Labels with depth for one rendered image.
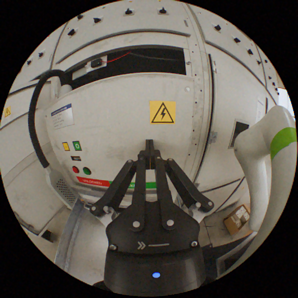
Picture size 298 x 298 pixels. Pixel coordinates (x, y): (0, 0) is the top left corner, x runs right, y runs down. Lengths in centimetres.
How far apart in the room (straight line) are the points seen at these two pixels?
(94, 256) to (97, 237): 12
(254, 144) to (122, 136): 38
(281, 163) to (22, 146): 82
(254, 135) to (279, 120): 11
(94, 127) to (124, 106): 9
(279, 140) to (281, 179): 8
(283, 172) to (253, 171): 19
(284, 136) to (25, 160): 84
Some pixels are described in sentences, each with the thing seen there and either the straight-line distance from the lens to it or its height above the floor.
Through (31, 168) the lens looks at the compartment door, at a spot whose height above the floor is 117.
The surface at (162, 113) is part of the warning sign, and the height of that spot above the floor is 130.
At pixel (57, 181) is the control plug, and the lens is 39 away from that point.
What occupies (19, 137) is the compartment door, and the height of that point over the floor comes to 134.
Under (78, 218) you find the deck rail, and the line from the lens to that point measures 62.
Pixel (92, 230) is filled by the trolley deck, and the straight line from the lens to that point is 56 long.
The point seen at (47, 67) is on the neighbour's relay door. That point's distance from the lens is 69.
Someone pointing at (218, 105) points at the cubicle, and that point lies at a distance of 41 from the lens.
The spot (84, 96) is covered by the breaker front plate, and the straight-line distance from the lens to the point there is 25.
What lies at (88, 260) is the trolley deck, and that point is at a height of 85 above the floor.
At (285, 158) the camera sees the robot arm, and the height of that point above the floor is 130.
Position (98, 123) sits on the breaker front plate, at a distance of 23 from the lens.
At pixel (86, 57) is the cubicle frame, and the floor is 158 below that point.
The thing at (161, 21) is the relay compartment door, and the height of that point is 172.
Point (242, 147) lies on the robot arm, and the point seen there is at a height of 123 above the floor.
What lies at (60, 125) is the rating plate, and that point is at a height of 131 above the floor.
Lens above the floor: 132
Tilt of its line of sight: 27 degrees down
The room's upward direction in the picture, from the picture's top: 2 degrees counter-clockwise
